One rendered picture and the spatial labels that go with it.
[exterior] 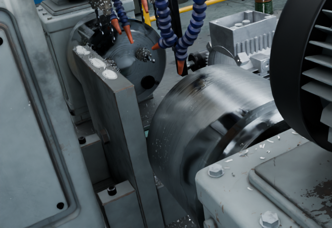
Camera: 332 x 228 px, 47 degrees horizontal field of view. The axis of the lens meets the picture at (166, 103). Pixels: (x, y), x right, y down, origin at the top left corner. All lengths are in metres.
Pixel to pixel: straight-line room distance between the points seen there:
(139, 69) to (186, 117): 0.53
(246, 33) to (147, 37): 0.29
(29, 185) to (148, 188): 0.24
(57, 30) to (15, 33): 0.64
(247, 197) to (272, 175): 0.03
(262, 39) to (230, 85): 0.37
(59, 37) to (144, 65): 0.29
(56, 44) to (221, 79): 0.72
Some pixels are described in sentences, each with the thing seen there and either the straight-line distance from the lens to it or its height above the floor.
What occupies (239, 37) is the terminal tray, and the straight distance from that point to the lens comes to 0.87.
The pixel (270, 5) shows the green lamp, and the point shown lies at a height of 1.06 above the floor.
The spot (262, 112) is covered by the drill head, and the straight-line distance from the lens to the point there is 0.50.
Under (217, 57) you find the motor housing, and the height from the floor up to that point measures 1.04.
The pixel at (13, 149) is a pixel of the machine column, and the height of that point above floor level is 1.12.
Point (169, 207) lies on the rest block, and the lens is 0.83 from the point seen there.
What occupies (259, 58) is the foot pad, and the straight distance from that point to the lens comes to 0.88.
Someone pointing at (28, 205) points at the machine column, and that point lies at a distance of 0.67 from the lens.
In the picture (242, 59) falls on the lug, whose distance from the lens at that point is 0.86.
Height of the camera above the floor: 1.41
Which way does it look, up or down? 28 degrees down
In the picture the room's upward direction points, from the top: 10 degrees counter-clockwise
